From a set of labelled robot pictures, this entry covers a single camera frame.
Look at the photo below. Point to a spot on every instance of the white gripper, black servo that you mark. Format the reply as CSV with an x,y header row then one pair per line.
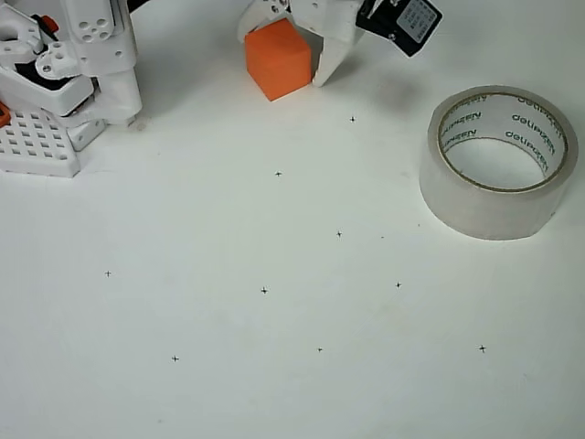
x,y
335,50

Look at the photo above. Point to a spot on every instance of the orange cube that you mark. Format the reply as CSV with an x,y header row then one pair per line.
x,y
279,59

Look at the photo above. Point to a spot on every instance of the clear tape roll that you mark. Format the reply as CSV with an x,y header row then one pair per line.
x,y
457,201

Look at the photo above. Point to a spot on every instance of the small orange plastic tab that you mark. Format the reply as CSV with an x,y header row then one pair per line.
x,y
48,25

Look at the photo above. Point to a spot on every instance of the orange plastic clamp piece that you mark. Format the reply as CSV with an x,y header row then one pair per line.
x,y
3,114

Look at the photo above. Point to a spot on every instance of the white perforated base plate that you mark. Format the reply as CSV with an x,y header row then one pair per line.
x,y
36,151

